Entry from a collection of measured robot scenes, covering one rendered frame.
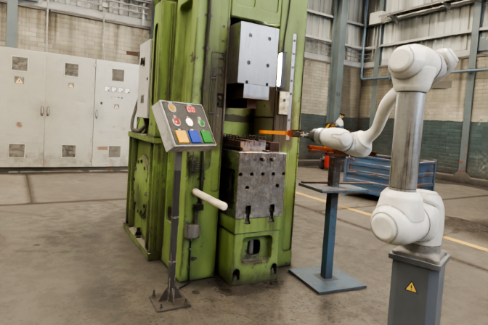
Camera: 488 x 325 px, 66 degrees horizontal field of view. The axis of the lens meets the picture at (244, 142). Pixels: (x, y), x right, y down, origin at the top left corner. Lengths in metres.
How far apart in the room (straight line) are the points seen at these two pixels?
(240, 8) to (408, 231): 1.86
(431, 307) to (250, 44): 1.78
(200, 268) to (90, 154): 5.10
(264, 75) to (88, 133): 5.31
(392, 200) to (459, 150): 8.74
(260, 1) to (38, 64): 5.21
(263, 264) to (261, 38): 1.55
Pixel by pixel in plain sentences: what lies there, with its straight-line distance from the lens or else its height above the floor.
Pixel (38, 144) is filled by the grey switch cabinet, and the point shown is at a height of 0.51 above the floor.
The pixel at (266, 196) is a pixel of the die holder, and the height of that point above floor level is 0.61.
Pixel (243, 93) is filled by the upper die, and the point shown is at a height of 1.30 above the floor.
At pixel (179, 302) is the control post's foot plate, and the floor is 0.01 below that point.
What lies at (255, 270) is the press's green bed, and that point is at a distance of 2.73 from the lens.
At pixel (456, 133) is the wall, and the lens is 10.27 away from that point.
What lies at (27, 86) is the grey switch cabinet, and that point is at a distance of 7.39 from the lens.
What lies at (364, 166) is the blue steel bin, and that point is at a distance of 6.32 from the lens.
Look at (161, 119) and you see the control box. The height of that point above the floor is 1.10.
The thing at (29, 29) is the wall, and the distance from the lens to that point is 8.15.
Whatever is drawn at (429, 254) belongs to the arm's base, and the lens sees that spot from 1.74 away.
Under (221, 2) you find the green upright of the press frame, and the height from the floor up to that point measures 1.90.
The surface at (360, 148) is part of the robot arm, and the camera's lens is 1.99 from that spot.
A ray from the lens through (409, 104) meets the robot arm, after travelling 1.52.
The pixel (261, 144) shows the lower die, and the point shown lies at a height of 0.96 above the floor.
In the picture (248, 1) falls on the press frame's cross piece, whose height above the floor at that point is 1.95.
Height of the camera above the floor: 1.11
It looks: 3 degrees down
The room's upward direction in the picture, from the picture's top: 4 degrees clockwise
